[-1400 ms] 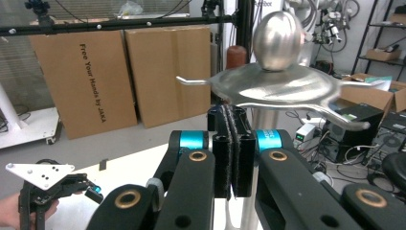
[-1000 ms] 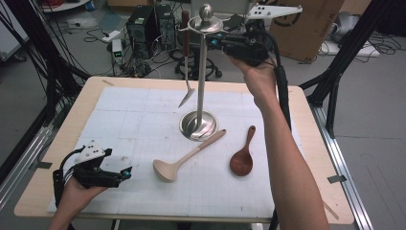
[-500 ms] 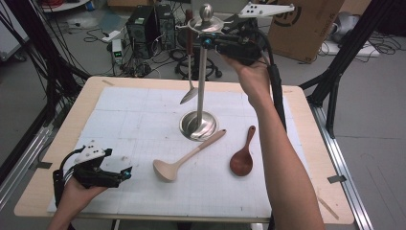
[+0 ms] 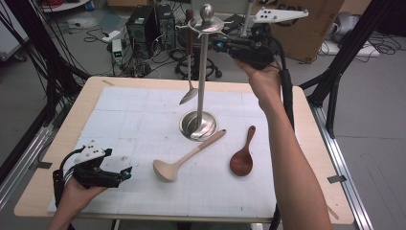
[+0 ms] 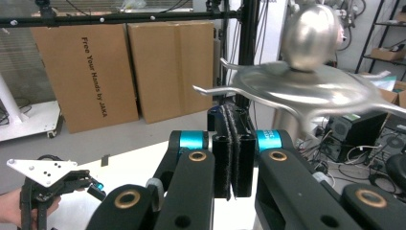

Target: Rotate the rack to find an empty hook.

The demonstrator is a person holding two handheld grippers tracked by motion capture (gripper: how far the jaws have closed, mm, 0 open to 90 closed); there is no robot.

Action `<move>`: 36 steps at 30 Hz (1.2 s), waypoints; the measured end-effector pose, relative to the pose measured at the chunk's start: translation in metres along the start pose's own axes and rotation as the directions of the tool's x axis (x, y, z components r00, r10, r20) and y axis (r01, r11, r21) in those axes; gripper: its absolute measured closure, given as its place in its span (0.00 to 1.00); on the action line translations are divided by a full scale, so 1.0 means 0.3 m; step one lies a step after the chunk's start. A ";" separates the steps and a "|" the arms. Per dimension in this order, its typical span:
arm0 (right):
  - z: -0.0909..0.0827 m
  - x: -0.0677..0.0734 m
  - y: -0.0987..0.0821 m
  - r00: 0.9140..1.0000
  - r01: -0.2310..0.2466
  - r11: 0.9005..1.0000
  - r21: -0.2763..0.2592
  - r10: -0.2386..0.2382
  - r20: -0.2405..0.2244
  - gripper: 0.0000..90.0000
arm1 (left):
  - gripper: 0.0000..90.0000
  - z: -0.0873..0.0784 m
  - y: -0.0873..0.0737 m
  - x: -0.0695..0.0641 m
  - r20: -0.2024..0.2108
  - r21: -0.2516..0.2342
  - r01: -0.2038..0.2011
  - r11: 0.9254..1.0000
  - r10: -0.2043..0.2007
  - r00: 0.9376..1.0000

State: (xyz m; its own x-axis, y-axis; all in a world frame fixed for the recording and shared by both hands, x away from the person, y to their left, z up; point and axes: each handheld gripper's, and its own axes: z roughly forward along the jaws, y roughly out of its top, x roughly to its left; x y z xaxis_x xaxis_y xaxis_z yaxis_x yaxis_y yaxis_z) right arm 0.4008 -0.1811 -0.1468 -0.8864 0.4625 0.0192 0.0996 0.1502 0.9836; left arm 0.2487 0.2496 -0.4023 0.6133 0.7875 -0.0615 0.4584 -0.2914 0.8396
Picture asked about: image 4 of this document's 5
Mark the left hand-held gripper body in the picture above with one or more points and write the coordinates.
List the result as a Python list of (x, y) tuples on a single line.
[(92, 177)]

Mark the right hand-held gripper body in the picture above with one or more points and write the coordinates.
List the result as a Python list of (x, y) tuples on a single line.
[(252, 48)]

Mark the metal utensil stand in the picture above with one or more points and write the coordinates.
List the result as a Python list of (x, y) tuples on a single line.
[(201, 80)]

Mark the beige ladle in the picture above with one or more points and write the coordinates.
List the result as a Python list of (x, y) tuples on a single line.
[(167, 169)]

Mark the dark wooden spoon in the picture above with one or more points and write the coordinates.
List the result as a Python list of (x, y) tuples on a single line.
[(241, 163)]

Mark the person's left hand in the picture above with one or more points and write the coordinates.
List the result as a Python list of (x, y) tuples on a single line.
[(75, 201)]

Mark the person's right hand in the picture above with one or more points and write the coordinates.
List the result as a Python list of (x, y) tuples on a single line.
[(266, 83)]

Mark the black rolling stool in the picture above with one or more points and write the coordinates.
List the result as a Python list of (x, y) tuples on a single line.
[(210, 68)]

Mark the grey tape piece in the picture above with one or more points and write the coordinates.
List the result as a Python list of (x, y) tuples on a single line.
[(336, 179), (41, 165)]

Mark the white grid mat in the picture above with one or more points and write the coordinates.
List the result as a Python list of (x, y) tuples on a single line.
[(143, 111)]

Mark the slim black computer tower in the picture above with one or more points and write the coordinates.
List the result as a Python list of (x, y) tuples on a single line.
[(166, 28)]

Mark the cardboard box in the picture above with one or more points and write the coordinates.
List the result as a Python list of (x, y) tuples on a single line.
[(309, 35)]

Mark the large black computer tower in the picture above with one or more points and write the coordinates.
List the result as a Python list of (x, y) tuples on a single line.
[(142, 32)]

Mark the grey white machine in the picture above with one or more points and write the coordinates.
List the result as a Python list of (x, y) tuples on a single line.
[(346, 25)]

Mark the small device with green display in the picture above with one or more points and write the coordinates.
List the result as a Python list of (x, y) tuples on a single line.
[(117, 51)]

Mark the white power strip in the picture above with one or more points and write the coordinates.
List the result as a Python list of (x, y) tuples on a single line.
[(111, 36)]

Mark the thin wooden stick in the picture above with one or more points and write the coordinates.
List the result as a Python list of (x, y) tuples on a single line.
[(333, 213)]

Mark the white stand post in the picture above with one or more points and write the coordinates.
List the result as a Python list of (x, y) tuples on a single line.
[(247, 6)]

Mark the aluminium rail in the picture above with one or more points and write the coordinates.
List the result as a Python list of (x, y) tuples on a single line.
[(22, 163), (338, 153)]

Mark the black metal frame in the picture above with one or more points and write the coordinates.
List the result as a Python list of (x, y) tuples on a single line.
[(338, 64)]

